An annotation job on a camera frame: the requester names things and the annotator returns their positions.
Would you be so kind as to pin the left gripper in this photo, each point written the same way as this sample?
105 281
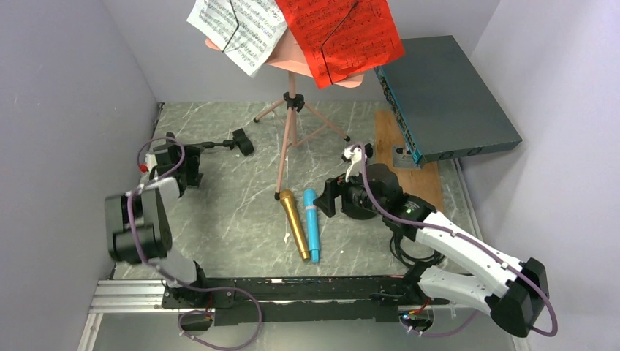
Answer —
192 156

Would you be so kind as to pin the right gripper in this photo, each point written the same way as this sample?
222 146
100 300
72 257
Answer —
334 187

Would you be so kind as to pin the blue toy microphone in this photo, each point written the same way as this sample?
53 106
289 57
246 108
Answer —
309 196

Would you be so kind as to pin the gold toy microphone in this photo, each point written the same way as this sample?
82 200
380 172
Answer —
288 202

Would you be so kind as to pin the black desktop mic stand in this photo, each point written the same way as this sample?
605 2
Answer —
355 201
239 140

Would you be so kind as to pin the pink music stand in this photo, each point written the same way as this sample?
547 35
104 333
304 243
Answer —
288 56

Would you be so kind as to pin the white sheet music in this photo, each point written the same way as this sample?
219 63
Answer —
245 31

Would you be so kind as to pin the red sheet music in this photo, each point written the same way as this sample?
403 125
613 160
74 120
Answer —
342 38

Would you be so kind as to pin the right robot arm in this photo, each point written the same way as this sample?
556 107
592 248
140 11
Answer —
512 292

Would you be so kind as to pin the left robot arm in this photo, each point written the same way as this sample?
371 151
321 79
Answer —
138 230

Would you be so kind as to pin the wooden board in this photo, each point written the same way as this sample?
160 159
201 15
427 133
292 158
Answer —
424 182

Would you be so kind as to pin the dark blue audio box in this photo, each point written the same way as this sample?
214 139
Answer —
442 106

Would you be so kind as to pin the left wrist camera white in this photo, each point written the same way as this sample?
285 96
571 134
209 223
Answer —
148 163

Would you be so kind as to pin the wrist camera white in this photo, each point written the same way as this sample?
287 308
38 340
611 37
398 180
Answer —
353 155
148 163

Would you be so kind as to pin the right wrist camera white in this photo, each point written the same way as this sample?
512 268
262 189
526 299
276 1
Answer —
353 155

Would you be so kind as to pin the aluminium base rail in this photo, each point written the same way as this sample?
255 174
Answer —
128 314

